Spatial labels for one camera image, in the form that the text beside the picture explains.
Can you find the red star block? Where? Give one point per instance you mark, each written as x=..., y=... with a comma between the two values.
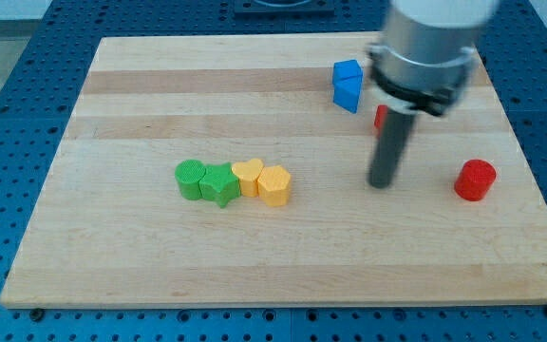
x=379, y=119

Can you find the green star block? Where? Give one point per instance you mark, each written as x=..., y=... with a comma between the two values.
x=219, y=184

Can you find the green cylinder block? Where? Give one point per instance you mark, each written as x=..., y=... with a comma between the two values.
x=188, y=175

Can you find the red cylinder block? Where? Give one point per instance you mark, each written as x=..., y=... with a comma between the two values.
x=475, y=180

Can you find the blue triangle block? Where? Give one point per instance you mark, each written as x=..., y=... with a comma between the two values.
x=347, y=92

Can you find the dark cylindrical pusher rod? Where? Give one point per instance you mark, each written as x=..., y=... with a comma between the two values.
x=389, y=148

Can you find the yellow heart block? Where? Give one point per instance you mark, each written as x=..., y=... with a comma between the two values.
x=248, y=173

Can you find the yellow hexagon block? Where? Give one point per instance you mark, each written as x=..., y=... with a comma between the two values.
x=274, y=186

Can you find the blue cube block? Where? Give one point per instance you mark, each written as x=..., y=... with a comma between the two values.
x=343, y=70

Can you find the wooden board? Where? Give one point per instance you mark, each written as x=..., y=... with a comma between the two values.
x=111, y=230

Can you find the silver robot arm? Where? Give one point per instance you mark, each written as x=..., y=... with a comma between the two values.
x=426, y=54

